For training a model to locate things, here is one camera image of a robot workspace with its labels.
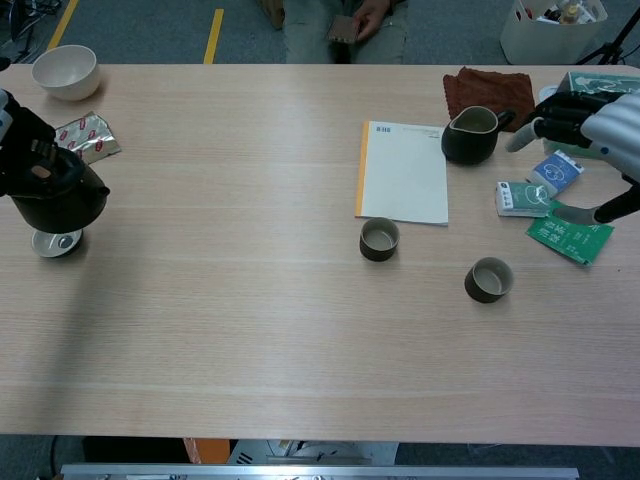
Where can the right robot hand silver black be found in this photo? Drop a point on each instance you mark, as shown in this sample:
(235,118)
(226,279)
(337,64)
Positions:
(615,130)

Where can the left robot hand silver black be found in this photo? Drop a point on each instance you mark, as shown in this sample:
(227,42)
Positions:
(25,130)

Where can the black cast iron teapot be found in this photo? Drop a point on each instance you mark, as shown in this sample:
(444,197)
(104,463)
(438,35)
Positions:
(55,212)

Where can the dark ceramic teacup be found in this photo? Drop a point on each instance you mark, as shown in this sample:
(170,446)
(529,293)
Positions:
(487,282)
(379,242)

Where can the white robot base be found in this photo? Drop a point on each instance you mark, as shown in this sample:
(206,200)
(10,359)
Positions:
(310,452)

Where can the clear green tea box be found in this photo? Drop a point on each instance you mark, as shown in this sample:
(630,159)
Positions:
(590,82)

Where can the gold foil packet red prints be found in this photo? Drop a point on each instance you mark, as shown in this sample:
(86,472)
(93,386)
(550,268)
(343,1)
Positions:
(92,137)

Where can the white ceramic bowl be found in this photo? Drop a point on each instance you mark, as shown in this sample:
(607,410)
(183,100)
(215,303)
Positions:
(65,75)

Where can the blue tea sachet box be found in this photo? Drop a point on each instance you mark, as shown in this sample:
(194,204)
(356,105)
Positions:
(555,172)

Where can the white round lid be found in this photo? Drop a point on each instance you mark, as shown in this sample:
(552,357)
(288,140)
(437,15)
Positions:
(546,95)

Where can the black tripod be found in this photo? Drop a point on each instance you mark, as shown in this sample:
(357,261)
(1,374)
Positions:
(607,50)

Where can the white storage bin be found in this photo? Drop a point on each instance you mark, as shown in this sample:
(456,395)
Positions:
(550,40)

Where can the grey-green tea sachet box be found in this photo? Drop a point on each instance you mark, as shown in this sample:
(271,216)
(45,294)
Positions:
(522,199)

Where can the green tea packet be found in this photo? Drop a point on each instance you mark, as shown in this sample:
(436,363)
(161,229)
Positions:
(565,240)

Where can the brown cloth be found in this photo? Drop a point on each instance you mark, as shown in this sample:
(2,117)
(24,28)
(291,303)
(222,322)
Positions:
(495,92)

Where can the dark ceramic pitcher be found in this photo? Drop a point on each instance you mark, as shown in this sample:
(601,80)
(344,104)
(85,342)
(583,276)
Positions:
(467,145)

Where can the white notebook yellow spine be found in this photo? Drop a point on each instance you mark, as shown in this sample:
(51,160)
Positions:
(405,175)

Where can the brown phone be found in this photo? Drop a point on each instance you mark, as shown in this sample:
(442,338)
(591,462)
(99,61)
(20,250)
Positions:
(342,29)

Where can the seated person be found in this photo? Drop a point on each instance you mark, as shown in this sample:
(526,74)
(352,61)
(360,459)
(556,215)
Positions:
(310,40)

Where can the orange panel under table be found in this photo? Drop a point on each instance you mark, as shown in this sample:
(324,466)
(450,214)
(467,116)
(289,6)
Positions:
(207,452)

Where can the aluminium rail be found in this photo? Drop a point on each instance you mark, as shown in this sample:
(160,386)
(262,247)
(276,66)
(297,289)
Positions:
(320,472)

